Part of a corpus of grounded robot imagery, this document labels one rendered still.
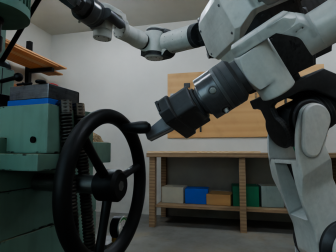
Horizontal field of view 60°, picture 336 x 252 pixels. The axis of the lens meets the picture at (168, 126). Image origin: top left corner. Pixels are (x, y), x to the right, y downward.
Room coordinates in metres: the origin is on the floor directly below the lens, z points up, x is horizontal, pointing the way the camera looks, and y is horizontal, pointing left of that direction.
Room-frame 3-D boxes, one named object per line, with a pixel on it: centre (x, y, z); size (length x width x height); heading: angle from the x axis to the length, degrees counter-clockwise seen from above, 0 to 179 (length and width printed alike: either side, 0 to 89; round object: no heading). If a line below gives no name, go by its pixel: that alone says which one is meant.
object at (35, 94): (0.61, 0.25, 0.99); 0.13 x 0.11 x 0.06; 160
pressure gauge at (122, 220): (0.85, 0.14, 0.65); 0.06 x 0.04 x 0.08; 160
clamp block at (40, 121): (0.60, 0.25, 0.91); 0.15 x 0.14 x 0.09; 160
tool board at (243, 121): (3.77, -0.96, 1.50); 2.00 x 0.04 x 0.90; 76
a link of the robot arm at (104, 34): (0.97, 0.23, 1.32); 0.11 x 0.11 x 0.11; 70
